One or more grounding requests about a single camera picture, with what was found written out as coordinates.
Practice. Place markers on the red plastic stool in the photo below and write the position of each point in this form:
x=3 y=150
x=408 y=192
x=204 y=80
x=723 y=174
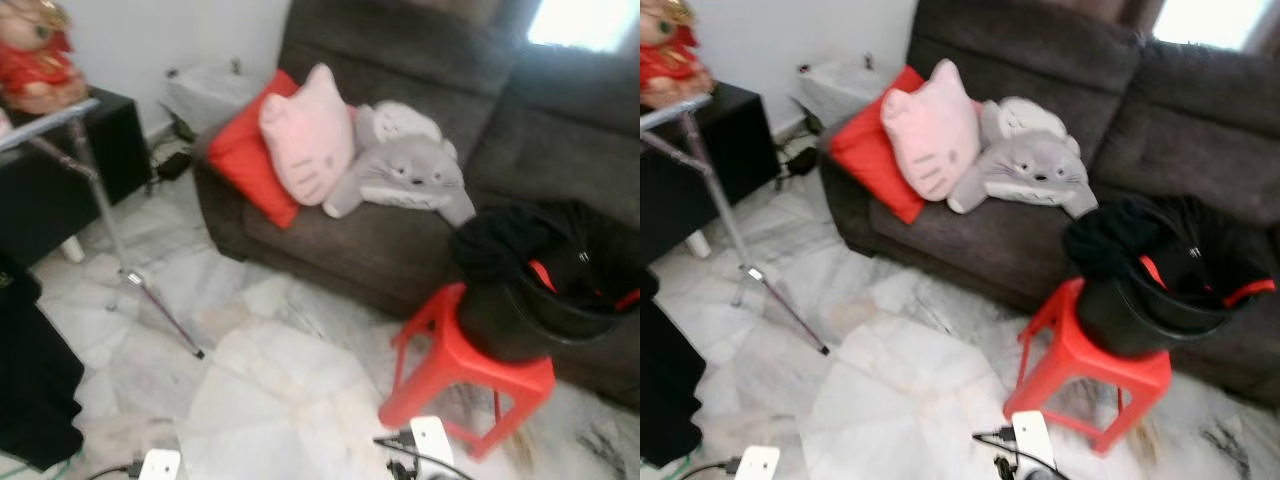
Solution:
x=460 y=380
x=1080 y=375

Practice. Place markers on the silver metal clothes rack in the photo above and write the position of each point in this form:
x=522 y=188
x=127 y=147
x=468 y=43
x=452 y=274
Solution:
x=730 y=215
x=100 y=210

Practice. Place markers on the white lace covered box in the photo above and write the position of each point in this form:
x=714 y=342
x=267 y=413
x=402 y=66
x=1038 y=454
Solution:
x=845 y=90
x=210 y=95

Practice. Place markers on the black power adapter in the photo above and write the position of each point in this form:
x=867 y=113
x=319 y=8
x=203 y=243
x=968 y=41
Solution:
x=172 y=165
x=800 y=160

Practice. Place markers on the bright window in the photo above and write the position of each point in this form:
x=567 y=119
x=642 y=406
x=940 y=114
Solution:
x=1210 y=20

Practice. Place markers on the red robed figurine statue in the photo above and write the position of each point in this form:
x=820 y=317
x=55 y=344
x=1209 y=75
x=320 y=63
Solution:
x=35 y=60
x=670 y=60

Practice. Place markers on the red cushion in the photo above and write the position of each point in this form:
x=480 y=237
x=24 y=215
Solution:
x=875 y=150
x=245 y=160

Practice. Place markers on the pink cat face pillow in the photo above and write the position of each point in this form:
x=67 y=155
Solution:
x=930 y=135
x=305 y=140

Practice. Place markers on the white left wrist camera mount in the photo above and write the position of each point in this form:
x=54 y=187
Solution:
x=160 y=465
x=757 y=465

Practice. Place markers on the dark brown fabric sofa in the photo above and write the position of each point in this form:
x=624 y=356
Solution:
x=1000 y=240
x=400 y=250

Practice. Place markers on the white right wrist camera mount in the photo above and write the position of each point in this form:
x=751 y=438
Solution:
x=1032 y=440
x=432 y=445

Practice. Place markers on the grey white plush animal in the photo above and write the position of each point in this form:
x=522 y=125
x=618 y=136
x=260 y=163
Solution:
x=410 y=170
x=1035 y=165

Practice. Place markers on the black plastic bucket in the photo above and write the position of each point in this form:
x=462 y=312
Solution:
x=520 y=325
x=1140 y=320

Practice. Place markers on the black low tv cabinet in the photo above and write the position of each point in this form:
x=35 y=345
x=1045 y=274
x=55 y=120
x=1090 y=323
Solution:
x=720 y=160
x=60 y=190

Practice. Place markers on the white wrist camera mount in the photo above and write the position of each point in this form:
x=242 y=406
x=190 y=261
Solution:
x=757 y=465
x=160 y=465
x=432 y=445
x=1032 y=440

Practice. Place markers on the black shirt with logo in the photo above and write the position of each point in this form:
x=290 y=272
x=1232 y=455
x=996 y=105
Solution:
x=35 y=380
x=665 y=390

